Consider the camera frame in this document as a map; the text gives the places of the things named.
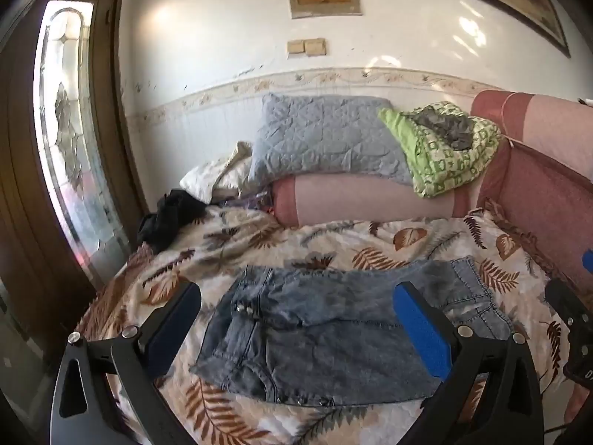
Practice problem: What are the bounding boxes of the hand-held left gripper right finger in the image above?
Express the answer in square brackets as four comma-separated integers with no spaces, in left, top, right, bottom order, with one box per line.
[393,281,546,445]

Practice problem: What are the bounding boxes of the cream cloth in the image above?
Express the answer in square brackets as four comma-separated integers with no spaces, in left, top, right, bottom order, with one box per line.
[180,141,253,205]

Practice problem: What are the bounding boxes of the framed wall picture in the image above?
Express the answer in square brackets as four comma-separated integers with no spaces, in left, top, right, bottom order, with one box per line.
[349,0,572,59]

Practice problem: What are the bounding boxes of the leaf print blanket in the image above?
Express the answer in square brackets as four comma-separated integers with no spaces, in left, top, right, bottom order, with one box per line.
[74,201,575,445]

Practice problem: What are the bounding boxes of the grey quilted pillow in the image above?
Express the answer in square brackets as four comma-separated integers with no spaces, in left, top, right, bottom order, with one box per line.
[248,93,415,187]

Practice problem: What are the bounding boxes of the green patterned blanket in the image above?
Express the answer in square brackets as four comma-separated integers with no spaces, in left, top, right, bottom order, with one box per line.
[377,101,503,199]

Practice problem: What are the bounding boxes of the purple patterned cloth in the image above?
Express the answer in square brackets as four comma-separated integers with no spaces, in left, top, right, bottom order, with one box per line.
[238,191,274,211]

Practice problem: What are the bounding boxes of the blue denim pants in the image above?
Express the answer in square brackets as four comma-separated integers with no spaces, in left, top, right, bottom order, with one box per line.
[189,256,514,405]

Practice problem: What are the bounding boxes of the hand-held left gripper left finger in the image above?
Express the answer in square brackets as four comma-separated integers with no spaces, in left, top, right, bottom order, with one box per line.
[51,280,203,445]

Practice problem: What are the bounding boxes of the grey crumpled cloth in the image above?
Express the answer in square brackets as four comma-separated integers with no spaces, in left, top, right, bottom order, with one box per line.
[414,106,474,151]

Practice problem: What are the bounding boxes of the wooden door with stained glass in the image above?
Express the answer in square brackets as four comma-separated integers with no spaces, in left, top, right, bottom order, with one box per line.
[0,0,150,372]

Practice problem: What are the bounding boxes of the black cloth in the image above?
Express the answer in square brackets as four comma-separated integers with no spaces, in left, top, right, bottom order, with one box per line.
[136,188,209,253]

